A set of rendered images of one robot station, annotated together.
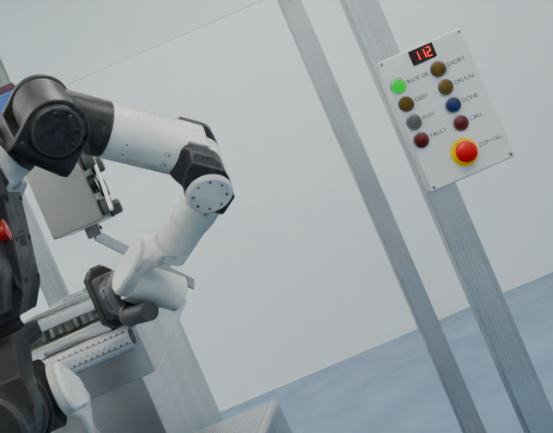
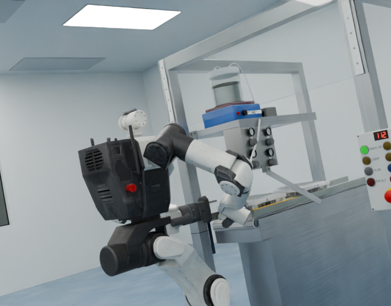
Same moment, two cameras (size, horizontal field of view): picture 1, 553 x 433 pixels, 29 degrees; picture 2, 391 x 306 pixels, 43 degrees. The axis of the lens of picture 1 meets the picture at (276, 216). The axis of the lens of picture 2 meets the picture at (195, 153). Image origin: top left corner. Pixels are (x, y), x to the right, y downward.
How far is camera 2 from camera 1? 1.23 m
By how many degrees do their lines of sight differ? 47
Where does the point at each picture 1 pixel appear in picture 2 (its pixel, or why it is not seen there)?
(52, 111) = (153, 146)
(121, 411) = (260, 250)
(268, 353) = not seen: outside the picture
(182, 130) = (218, 158)
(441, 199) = (387, 214)
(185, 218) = not seen: hidden behind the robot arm
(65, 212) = not seen: hidden behind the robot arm
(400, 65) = (368, 138)
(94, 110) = (180, 144)
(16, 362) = (129, 237)
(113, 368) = (248, 234)
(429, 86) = (381, 153)
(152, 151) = (203, 166)
